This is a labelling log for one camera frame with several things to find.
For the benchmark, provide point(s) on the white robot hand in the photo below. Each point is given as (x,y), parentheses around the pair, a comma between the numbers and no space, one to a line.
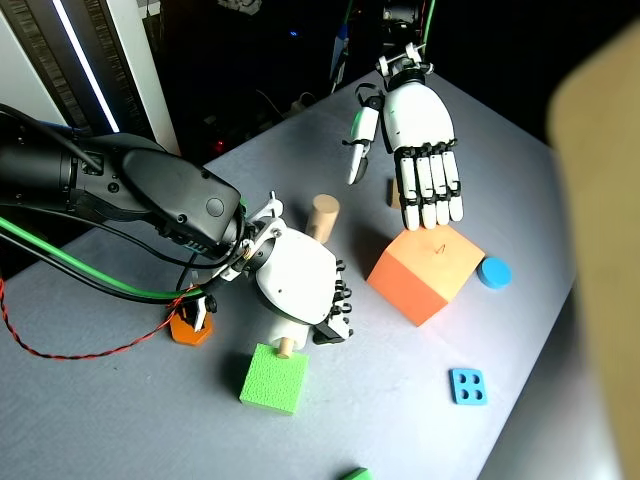
(300,280)
(417,120)

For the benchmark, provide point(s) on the large orange foam block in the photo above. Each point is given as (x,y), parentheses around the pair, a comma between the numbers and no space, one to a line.
(415,285)

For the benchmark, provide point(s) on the tan wooden rectangular block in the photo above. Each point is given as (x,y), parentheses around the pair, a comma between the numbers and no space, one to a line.
(394,197)

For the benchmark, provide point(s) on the green textured foam block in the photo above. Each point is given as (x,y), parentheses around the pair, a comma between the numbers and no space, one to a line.
(272,385)

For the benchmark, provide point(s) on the orange hexagon block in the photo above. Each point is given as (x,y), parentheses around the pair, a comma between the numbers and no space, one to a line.
(192,337)

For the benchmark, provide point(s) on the blue round disc block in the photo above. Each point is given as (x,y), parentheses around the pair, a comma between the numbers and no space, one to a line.
(494,272)

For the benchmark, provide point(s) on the blue square four-hole block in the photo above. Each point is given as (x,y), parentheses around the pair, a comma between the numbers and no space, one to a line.
(454,395)

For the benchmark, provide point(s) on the grey table cloth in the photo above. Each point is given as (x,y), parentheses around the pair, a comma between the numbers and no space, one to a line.
(150,400)

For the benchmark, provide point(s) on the small green letter cube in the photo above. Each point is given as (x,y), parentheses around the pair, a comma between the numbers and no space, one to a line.
(357,475)

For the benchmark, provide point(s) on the blurred tan foreground object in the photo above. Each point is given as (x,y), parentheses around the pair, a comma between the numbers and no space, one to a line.
(610,200)

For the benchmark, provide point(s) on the white post with light strip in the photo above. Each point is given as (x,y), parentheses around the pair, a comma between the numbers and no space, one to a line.
(140,90)

